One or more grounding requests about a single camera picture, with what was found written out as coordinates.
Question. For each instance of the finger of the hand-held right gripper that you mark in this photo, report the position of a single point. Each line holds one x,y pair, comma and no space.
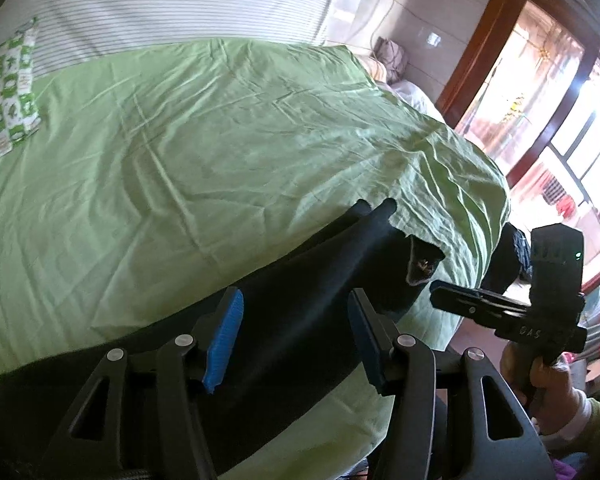
467,300

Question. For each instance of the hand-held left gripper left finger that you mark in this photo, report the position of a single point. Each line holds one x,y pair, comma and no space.
224,342

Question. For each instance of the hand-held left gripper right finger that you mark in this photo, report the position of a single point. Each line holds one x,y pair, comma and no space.
366,342

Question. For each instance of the black pants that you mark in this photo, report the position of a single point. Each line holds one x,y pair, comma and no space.
290,300

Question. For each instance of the person's right forearm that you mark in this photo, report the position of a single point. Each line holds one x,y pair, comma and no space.
595,420

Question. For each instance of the person's right hand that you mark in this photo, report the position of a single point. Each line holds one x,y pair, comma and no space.
560,385

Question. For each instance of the dark cloth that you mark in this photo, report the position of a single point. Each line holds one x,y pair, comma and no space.
507,257

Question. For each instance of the red hanging clothes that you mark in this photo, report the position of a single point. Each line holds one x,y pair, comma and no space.
562,202

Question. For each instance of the green bed sheet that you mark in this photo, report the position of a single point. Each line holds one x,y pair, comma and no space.
180,160

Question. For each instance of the pale pillow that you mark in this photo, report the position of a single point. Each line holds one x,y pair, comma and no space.
410,92

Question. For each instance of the green printed pillow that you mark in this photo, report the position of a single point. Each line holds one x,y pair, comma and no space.
7,95

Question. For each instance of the white striped duvet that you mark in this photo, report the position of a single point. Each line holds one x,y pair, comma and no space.
155,5

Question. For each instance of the wooden window frame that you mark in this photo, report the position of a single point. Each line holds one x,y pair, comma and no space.
555,135

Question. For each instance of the wooden door frame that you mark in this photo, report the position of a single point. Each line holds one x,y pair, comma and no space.
480,45

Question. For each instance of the white wall switch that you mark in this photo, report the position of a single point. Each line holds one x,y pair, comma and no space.
434,38

